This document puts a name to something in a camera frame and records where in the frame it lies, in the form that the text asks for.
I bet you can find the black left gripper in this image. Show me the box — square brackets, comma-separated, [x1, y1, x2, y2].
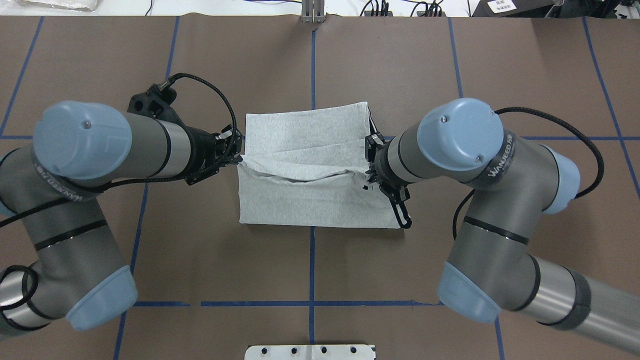
[127, 84, 243, 186]

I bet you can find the aluminium frame post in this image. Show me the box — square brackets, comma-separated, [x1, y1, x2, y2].
[301, 0, 326, 24]

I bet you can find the clear plastic bag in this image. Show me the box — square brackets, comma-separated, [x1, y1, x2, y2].
[16, 0, 102, 12]

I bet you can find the black right braided cable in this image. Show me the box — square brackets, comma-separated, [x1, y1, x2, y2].
[452, 106, 605, 241]

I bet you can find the black left braided cable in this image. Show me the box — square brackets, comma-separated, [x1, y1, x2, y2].
[0, 73, 238, 311]

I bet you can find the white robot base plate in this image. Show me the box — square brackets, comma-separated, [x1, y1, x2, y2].
[244, 344, 377, 360]

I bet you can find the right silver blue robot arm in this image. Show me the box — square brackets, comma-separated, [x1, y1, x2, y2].
[365, 97, 639, 356]

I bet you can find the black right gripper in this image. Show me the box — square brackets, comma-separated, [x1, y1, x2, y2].
[365, 133, 413, 229]

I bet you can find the black braided cable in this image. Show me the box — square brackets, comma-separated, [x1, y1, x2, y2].
[0, 73, 238, 311]
[452, 106, 605, 241]

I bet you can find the grey cartoon print t-shirt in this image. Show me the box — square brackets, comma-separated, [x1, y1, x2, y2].
[237, 101, 400, 229]

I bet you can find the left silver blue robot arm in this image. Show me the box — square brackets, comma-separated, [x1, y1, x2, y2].
[1, 80, 242, 340]

